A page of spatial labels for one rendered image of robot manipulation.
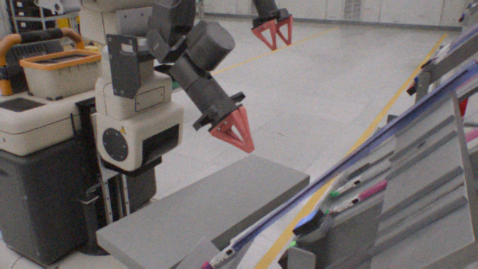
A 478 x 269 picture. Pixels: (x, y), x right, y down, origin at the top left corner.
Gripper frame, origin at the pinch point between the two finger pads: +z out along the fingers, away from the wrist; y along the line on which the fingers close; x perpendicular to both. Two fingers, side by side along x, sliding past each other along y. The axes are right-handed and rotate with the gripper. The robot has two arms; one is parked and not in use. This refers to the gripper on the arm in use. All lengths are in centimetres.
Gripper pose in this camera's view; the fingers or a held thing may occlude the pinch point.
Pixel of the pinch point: (249, 148)
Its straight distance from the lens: 71.5
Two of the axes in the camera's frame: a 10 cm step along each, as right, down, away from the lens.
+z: 6.2, 7.8, -0.7
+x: -6.1, 5.3, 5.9
